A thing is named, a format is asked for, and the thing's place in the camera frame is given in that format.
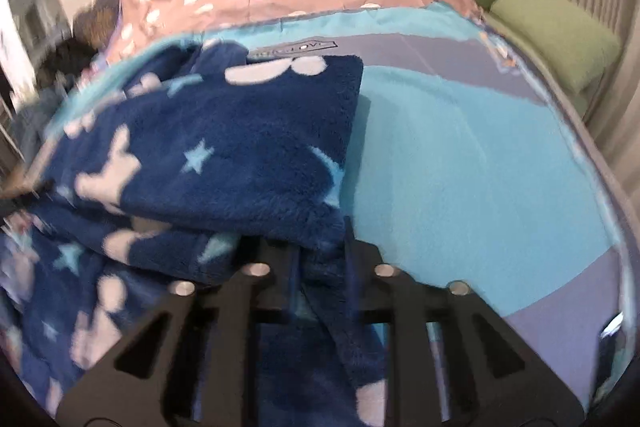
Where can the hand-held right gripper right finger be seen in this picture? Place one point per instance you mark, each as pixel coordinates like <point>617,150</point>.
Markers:
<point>366,268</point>

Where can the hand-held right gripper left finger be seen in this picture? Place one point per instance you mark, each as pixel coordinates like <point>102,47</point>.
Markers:
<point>275,279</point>

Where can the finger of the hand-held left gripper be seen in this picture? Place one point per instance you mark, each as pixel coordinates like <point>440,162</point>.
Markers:
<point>27,202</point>

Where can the blue fleece star-print garment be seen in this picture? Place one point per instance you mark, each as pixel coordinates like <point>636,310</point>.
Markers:
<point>225,147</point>

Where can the light blue patterned mat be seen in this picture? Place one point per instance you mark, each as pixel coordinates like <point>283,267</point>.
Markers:
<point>475,167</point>

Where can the dark brown fuzzy cloth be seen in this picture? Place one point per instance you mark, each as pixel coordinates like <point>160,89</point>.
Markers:
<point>97,17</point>

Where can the rectangular green cushion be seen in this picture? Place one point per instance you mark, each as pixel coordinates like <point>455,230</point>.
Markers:
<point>555,32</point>

